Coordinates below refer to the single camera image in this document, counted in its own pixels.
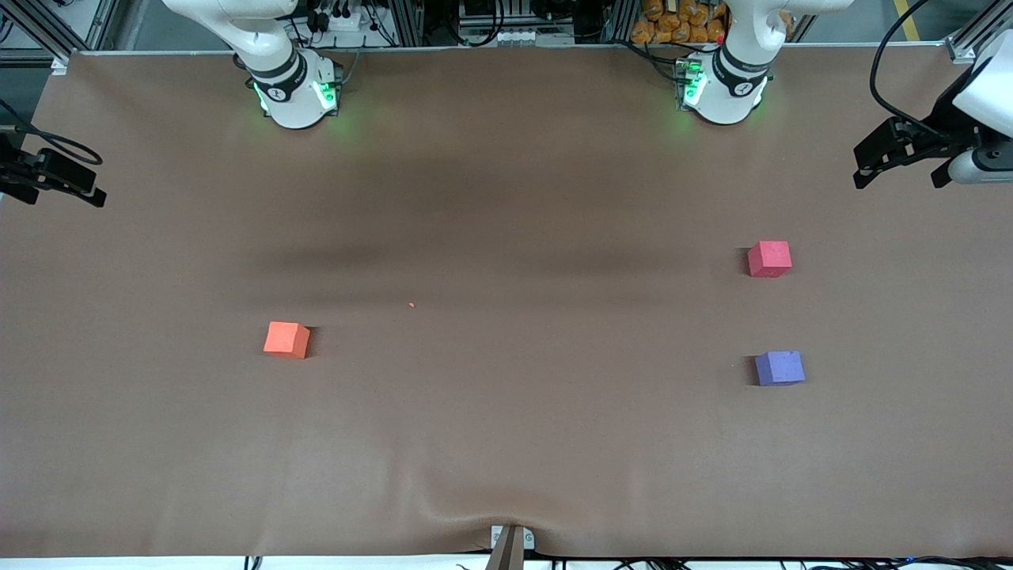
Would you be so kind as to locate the metal bracket with screws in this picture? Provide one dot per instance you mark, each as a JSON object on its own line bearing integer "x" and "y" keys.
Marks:
{"x": 529, "y": 540}

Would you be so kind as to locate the aluminium frame profile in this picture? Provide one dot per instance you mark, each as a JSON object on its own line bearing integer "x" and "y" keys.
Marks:
{"x": 36, "y": 32}
{"x": 977, "y": 36}

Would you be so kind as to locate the purple foam block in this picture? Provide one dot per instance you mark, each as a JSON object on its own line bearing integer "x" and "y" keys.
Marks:
{"x": 779, "y": 368}

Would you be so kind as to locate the red foam block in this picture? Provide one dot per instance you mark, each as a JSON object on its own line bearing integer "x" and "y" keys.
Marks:
{"x": 769, "y": 259}

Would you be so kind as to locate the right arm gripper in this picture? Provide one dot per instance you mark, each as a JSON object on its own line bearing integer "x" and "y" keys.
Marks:
{"x": 17, "y": 176}

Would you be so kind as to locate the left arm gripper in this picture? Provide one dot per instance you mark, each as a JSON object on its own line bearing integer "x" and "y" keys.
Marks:
{"x": 939, "y": 131}

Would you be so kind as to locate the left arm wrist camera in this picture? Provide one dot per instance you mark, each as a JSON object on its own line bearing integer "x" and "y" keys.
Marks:
{"x": 985, "y": 168}

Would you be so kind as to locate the pile of orange snacks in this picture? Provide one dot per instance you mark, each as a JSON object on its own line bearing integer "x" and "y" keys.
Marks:
{"x": 673, "y": 24}

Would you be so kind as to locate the brown wooden bar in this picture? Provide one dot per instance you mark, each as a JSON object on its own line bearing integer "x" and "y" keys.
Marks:
{"x": 506, "y": 554}

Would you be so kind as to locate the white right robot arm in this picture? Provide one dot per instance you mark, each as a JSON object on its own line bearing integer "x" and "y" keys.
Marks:
{"x": 293, "y": 95}

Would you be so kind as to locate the white terminal strip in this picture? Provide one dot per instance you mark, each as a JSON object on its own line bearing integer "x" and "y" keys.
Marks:
{"x": 514, "y": 36}

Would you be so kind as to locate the orange foam block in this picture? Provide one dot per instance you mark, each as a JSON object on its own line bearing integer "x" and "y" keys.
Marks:
{"x": 285, "y": 339}

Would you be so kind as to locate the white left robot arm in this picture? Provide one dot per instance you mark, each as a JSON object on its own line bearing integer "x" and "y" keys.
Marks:
{"x": 732, "y": 87}

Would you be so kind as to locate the white power strip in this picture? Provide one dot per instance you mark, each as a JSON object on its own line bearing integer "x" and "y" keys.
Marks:
{"x": 346, "y": 21}

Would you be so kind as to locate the brown table mat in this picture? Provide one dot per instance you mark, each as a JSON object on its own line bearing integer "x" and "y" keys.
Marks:
{"x": 506, "y": 198}

